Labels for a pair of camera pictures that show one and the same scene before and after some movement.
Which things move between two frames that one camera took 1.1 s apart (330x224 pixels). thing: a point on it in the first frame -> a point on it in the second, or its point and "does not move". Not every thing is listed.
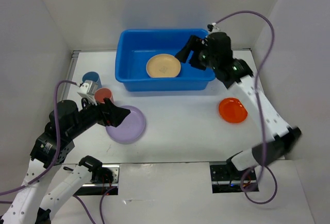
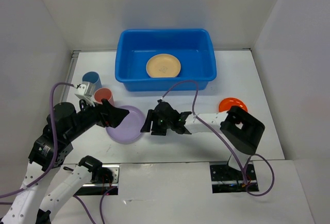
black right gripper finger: x=195 y=44 -> x=147 y=125
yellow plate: x=163 y=65 does not move
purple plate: x=130 y=128 does not move
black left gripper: x=110 y=113 does not move
